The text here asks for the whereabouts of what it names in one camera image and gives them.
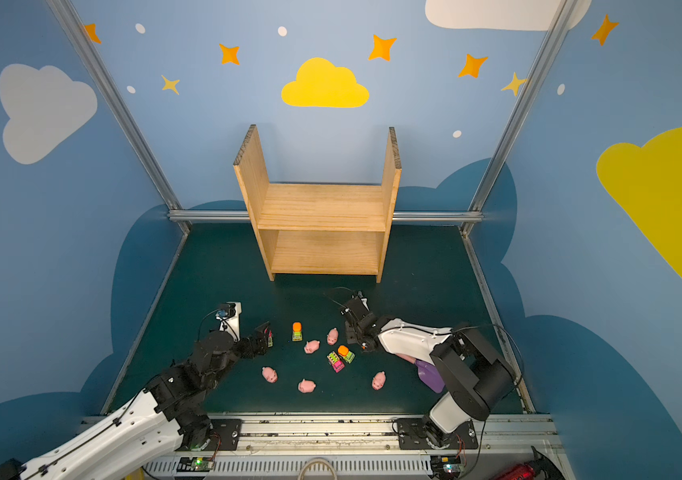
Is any pink pig toy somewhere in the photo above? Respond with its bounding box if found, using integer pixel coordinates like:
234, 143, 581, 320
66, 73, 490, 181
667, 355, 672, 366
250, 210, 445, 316
297, 379, 316, 393
326, 328, 339, 345
262, 367, 278, 383
371, 371, 386, 391
304, 340, 321, 354

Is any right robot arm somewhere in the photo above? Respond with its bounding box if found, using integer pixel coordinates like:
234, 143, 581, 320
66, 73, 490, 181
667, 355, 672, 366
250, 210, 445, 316
340, 293, 518, 448

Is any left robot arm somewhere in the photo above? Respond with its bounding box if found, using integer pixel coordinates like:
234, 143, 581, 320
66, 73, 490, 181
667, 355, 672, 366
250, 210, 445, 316
0, 322, 273, 479

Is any wooden shelf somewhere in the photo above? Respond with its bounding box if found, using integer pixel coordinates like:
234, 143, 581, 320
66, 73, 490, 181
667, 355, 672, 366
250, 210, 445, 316
233, 124, 402, 282

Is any magenta green toy truck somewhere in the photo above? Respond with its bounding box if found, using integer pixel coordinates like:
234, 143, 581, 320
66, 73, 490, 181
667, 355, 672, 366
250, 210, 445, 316
327, 351, 345, 373

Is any orange cab green truck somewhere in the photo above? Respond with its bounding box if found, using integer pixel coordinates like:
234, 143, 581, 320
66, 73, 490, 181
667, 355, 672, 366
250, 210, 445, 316
291, 322, 303, 342

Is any purple pink toy shovel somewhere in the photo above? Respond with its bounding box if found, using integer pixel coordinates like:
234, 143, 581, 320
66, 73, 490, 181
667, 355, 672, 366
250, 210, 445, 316
398, 354, 445, 393

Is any red black tool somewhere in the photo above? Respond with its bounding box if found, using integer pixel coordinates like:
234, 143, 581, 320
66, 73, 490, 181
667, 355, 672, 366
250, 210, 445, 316
492, 447, 565, 480

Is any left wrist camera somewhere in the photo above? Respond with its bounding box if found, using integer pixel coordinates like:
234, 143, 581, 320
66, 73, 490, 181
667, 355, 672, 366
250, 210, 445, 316
215, 302, 242, 342

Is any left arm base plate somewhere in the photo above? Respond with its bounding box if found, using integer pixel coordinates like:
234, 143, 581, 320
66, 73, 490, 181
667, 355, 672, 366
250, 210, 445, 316
183, 418, 242, 452

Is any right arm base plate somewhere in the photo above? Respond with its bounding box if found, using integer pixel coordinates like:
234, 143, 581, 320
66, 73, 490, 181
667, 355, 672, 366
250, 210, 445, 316
393, 417, 479, 450

